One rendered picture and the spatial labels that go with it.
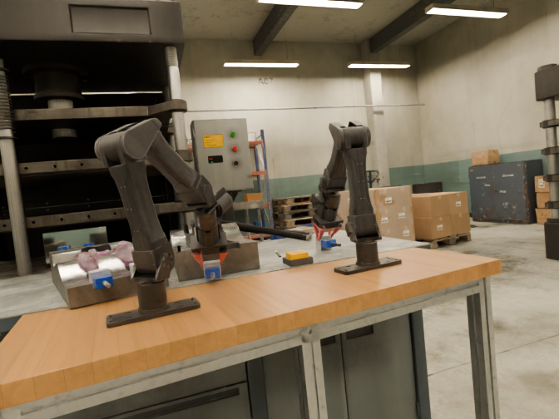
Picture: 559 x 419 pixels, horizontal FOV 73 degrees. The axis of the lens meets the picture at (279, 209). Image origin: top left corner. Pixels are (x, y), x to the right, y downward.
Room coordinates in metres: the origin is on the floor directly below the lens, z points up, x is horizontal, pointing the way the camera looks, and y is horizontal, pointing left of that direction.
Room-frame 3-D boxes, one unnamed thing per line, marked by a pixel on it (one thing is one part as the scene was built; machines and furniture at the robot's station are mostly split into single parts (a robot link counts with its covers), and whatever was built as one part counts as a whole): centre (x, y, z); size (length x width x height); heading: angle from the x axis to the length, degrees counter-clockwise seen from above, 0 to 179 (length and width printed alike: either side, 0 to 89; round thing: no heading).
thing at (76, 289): (1.23, 0.60, 0.86); 0.50 x 0.26 x 0.11; 35
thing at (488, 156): (7.42, -4.13, 1.26); 0.42 x 0.33 x 0.29; 19
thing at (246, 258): (1.42, 0.28, 0.87); 0.50 x 0.26 x 0.14; 18
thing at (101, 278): (0.98, 0.48, 0.86); 0.13 x 0.05 x 0.05; 35
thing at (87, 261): (1.23, 0.59, 0.90); 0.26 x 0.18 x 0.08; 35
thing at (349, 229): (1.10, -0.24, 0.90); 0.09 x 0.06 x 0.06; 98
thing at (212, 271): (1.09, 0.21, 0.83); 0.13 x 0.05 x 0.05; 10
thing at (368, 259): (1.09, -0.24, 0.84); 0.20 x 0.07 x 0.08; 114
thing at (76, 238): (2.01, 1.05, 0.87); 0.50 x 0.27 x 0.17; 18
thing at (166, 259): (0.85, 0.31, 0.90); 0.09 x 0.06 x 0.06; 62
